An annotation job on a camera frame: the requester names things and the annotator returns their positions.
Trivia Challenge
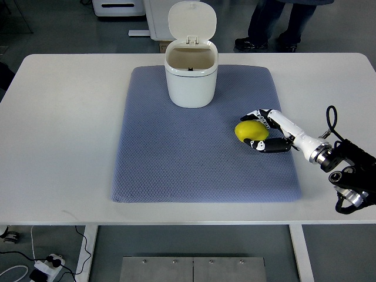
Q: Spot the person in dark trousers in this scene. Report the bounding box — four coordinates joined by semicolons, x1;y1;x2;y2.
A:
234;0;322;53

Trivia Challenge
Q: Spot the white cable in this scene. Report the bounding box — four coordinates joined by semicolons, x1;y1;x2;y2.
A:
0;225;39;282

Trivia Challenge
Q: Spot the person in black clothes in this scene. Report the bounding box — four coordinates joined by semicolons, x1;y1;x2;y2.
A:
0;62;15;91

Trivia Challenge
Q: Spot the black cable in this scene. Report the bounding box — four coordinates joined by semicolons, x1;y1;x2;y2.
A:
0;225;92;282

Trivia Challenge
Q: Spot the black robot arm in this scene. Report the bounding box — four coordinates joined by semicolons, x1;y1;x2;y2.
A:
320;105;375;214

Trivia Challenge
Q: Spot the metal floor plate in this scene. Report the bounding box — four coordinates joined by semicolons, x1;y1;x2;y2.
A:
120;257;267;281

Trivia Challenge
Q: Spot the caster wheel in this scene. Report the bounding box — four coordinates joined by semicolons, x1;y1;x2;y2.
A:
0;226;20;244

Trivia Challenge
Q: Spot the blue quilted mat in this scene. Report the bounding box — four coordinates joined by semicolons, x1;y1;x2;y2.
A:
111;65;301;203

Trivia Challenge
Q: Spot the white trash bin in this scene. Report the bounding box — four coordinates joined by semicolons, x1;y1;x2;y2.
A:
164;1;219;108

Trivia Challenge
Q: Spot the white cabinet base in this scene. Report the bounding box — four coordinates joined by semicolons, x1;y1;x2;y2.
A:
128;0;177;41

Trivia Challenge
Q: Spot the yellow lemon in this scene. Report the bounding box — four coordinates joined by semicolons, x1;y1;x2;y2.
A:
234;120;269;143

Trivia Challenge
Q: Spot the cardboard box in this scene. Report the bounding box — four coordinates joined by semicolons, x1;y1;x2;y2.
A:
159;41;171;53

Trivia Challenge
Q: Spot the white appliance with slot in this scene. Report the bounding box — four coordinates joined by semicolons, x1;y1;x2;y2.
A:
92;0;146;17

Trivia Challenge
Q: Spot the white power strip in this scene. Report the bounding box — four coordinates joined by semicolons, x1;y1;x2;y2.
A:
34;254;65;281

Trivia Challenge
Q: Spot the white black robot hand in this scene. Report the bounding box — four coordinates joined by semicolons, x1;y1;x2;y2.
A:
241;109;332;164

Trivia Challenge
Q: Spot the right white table leg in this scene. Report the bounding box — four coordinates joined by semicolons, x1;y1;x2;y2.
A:
289;224;314;282

